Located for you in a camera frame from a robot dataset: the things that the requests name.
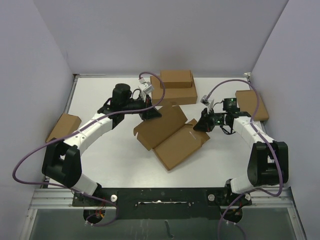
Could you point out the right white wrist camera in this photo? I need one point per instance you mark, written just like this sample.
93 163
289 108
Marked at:
208 102

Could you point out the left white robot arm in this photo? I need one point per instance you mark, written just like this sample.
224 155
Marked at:
62 160

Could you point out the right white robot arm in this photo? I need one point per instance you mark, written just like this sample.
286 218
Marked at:
268 163

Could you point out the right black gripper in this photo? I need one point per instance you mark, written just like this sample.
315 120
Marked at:
204 124

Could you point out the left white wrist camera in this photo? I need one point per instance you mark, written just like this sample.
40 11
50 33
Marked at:
145 88

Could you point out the small closed cardboard box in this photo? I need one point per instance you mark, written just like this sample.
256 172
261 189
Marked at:
176 79

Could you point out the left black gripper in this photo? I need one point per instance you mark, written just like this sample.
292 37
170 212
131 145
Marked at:
150 113

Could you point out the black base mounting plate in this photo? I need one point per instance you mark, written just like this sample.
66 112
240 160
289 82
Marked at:
165 203

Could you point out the large closed cardboard box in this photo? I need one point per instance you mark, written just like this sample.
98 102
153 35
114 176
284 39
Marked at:
175 96

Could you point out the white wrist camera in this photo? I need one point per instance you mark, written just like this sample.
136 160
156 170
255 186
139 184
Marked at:
208 102
145 88

